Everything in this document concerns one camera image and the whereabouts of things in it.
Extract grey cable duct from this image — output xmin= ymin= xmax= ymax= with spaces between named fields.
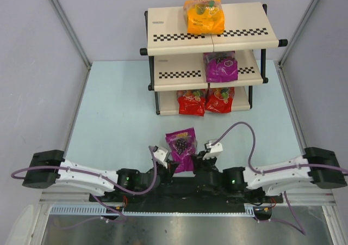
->
xmin=50 ymin=203 xmax=271 ymax=217

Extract red fruit gummy bag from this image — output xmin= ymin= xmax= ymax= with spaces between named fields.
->
xmin=205 ymin=87 xmax=234 ymax=114
xmin=176 ymin=89 xmax=206 ymax=117

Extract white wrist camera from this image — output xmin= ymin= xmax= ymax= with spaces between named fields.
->
xmin=153 ymin=146 xmax=170 ymax=169
xmin=203 ymin=140 xmax=223 ymax=160

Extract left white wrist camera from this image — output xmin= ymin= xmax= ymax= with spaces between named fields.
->
xmin=153 ymin=146 xmax=170 ymax=169

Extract purple grape gummy bag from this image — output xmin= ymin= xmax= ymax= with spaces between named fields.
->
xmin=165 ymin=127 xmax=197 ymax=173
xmin=203 ymin=51 xmax=238 ymax=83

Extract orange mango gummy bag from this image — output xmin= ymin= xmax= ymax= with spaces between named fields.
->
xmin=183 ymin=0 xmax=225 ymax=35

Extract beige three-tier shelf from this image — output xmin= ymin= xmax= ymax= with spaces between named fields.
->
xmin=139 ymin=1 xmax=288 ymax=117

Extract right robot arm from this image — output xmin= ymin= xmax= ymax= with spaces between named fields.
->
xmin=191 ymin=147 xmax=347 ymax=197

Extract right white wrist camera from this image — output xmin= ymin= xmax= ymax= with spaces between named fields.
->
xmin=203 ymin=140 xmax=223 ymax=160

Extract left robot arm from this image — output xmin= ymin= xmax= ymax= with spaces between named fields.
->
xmin=22 ymin=146 xmax=179 ymax=197

